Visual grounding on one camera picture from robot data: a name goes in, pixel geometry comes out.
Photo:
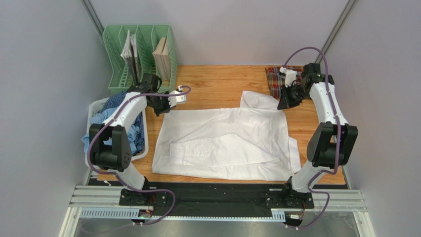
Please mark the white laundry basket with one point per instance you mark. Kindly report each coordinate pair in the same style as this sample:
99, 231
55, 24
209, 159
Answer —
96, 106

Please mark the beige books in organizer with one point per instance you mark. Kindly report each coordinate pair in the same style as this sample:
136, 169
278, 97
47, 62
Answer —
162, 60

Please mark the folded red plaid shirt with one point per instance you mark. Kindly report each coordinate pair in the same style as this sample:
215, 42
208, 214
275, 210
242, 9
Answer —
275, 81

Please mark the aluminium frame rail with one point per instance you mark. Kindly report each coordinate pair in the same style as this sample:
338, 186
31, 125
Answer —
94, 212

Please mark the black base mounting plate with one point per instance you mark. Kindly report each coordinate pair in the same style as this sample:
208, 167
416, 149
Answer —
222, 200

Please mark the light blue crumpled shirt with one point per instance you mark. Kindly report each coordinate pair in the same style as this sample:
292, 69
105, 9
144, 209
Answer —
98, 118

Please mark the magazines in organizer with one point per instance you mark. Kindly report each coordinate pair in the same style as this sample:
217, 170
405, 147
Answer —
131, 57

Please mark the dark blue checked shirt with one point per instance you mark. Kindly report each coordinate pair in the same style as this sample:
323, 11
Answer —
114, 101

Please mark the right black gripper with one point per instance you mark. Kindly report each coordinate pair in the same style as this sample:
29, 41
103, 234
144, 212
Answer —
285, 99

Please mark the green plastic file organizer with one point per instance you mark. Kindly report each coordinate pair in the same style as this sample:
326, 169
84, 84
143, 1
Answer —
147, 37

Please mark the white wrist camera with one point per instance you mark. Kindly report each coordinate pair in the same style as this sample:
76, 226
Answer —
177, 97
288, 75

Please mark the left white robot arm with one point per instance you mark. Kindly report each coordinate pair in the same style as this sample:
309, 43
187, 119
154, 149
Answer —
109, 150

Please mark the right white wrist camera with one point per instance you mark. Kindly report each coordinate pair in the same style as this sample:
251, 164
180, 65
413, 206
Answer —
288, 75

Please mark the white long sleeve shirt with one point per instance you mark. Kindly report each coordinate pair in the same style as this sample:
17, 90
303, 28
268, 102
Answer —
250, 142

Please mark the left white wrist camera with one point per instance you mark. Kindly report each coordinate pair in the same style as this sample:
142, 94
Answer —
177, 97

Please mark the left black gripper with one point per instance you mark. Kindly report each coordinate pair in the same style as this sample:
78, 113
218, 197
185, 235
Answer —
166, 109

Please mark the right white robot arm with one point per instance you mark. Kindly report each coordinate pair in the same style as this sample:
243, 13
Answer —
332, 142

